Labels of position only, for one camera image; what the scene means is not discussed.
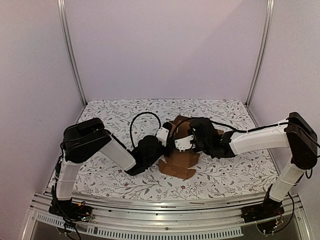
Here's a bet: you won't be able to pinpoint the aluminium front rail base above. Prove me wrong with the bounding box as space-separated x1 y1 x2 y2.
21 192 313 240

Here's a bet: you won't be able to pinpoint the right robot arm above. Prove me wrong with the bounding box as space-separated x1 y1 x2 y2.
189 112 320 218

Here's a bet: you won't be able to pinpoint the aluminium frame post left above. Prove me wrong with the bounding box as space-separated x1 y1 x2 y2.
57 0 88 107

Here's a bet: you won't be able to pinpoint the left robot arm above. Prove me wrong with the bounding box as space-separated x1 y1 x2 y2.
54 117 172 217

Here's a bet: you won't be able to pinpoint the floral patterned table cloth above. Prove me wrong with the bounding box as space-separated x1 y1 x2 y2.
53 98 278 201

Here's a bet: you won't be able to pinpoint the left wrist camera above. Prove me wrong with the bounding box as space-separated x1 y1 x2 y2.
155 121 174 148

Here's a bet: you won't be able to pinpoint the aluminium frame post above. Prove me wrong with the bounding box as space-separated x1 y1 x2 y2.
245 0 275 108
57 0 88 107

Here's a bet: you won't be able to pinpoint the aluminium frame post right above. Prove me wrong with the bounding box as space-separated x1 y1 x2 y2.
245 0 275 108

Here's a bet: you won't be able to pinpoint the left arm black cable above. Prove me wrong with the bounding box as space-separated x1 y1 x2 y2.
129 112 162 151

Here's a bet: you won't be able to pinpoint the brown cardboard box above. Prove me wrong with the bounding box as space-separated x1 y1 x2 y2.
158 115 223 180

